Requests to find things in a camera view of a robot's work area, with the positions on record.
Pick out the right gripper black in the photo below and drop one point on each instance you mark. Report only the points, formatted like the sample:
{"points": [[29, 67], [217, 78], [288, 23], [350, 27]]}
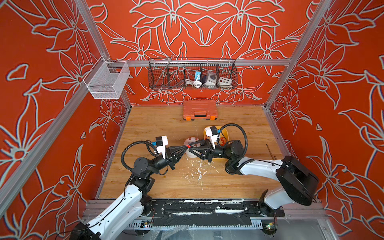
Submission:
{"points": [[209, 153]]}

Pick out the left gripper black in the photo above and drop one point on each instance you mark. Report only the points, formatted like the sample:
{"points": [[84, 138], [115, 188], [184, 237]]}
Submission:
{"points": [[178, 152]]}

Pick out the yellow plastic tray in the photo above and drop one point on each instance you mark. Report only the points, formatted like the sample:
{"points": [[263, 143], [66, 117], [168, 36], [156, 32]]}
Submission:
{"points": [[223, 136]]}

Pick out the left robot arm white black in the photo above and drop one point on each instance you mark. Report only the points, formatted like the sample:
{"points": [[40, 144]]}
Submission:
{"points": [[134, 200]]}

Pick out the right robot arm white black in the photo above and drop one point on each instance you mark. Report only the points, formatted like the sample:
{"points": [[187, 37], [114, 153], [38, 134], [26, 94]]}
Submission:
{"points": [[297, 183]]}

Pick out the orange tool case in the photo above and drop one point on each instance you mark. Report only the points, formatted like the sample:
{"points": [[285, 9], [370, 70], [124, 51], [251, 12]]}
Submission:
{"points": [[200, 109]]}

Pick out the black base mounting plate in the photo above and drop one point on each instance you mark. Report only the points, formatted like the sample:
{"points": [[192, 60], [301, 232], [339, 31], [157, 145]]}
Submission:
{"points": [[206, 213]]}

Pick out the white socket block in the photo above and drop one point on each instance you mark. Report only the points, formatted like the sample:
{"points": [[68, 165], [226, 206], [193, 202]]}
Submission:
{"points": [[225, 82]]}

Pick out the blue white small box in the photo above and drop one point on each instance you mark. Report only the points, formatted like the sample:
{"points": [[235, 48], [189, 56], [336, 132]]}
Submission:
{"points": [[197, 76]]}

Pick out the white power adapter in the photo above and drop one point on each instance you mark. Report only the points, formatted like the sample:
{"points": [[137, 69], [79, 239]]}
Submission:
{"points": [[210, 80]]}

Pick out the orange handled screwdriver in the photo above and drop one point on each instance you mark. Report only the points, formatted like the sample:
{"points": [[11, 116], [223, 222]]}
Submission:
{"points": [[270, 152]]}

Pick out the black wire wall basket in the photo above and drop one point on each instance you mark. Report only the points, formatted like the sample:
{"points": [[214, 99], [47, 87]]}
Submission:
{"points": [[176, 73]]}

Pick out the clear plastic wall bin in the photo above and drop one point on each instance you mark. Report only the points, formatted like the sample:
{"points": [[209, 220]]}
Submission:
{"points": [[105, 84]]}

